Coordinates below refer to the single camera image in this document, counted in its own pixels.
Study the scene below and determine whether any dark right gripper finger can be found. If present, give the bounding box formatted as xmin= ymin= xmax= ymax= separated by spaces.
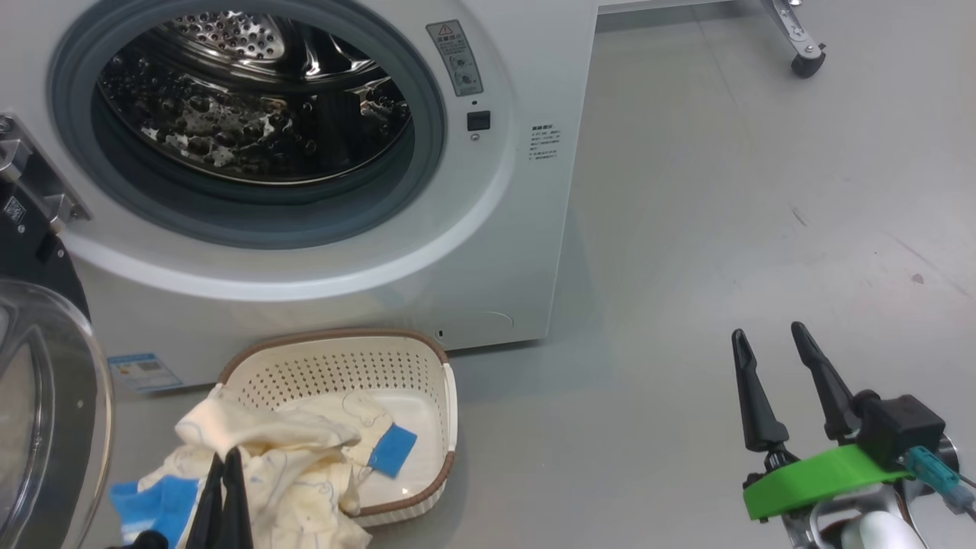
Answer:
xmin=791 ymin=321 xmax=862 ymax=442
xmin=730 ymin=328 xmax=791 ymax=453

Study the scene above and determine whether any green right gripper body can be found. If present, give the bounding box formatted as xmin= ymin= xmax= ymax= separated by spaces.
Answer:
xmin=743 ymin=447 xmax=913 ymax=523

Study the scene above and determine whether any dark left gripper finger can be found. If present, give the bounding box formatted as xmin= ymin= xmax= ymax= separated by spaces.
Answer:
xmin=221 ymin=448 xmax=254 ymax=549
xmin=185 ymin=454 xmax=226 ymax=549

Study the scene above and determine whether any cream garment with blue trim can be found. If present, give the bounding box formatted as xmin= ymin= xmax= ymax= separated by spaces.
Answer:
xmin=109 ymin=387 xmax=419 ymax=549

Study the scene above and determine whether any round glass washing machine door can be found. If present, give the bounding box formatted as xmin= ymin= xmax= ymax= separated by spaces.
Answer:
xmin=0 ymin=114 xmax=115 ymax=549

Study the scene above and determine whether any cream perforated basket brown rim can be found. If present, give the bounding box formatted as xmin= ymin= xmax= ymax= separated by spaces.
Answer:
xmin=217 ymin=328 xmax=458 ymax=528

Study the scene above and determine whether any white front-load washing machine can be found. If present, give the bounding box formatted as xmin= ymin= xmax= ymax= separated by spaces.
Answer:
xmin=0 ymin=0 xmax=599 ymax=397

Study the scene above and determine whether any blue energy label sticker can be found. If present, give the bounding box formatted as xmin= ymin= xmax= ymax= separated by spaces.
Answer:
xmin=107 ymin=352 xmax=185 ymax=395

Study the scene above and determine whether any metal leg with black caster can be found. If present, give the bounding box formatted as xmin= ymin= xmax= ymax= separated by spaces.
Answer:
xmin=761 ymin=0 xmax=828 ymax=79

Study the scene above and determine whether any grey warning sticker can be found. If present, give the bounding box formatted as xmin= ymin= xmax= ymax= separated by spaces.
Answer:
xmin=425 ymin=21 xmax=484 ymax=98

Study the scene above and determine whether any teal cable connector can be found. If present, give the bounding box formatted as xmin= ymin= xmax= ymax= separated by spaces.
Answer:
xmin=906 ymin=446 xmax=976 ymax=515

